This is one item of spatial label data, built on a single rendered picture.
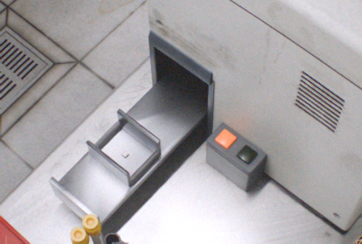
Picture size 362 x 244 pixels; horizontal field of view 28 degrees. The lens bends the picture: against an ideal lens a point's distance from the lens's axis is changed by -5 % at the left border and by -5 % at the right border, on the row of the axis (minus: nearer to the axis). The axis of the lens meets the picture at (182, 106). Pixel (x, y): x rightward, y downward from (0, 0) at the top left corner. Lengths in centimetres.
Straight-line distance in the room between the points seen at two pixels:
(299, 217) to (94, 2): 137
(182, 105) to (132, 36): 119
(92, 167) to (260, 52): 24
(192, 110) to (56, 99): 113
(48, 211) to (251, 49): 30
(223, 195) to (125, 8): 129
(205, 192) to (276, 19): 28
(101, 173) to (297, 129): 21
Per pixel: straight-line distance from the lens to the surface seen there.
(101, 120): 85
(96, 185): 77
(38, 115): 189
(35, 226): 80
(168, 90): 81
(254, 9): 60
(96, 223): 67
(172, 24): 71
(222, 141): 77
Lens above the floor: 161
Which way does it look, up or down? 60 degrees down
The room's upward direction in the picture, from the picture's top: 2 degrees counter-clockwise
